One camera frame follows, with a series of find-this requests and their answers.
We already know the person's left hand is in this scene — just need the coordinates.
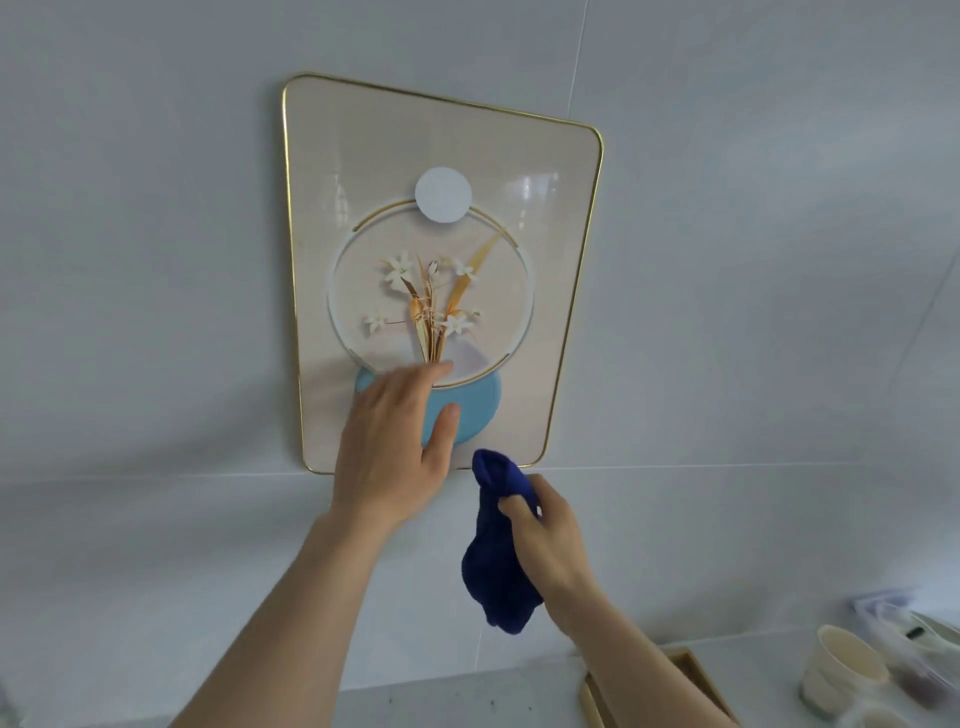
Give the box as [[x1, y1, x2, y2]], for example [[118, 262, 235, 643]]
[[328, 360, 463, 538]]

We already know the clear plastic bag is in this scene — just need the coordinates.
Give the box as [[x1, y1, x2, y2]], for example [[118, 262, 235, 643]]
[[850, 591, 960, 711]]

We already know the person's right hand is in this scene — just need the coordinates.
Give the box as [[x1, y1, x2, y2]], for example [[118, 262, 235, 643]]
[[497, 473, 603, 630]]

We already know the dark blue cloth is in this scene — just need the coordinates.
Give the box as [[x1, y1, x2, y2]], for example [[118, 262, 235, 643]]
[[460, 448, 546, 637]]

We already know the white dish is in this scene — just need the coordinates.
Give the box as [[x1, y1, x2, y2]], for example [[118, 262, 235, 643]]
[[906, 610, 960, 655]]

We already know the person's right forearm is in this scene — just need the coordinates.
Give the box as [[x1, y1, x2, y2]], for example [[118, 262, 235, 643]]
[[544, 583, 741, 728]]

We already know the gold-framed flower wall picture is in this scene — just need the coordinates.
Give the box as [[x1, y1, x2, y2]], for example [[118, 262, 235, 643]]
[[281, 72, 606, 477]]

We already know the cream paper cup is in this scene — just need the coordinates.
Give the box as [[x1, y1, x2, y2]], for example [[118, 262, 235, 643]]
[[798, 624, 893, 719]]

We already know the wooden tray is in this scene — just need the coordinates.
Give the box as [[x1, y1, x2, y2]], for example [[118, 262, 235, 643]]
[[579, 646, 744, 728]]

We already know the person's left forearm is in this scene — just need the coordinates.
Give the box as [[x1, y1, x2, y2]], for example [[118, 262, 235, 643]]
[[171, 511, 399, 728]]

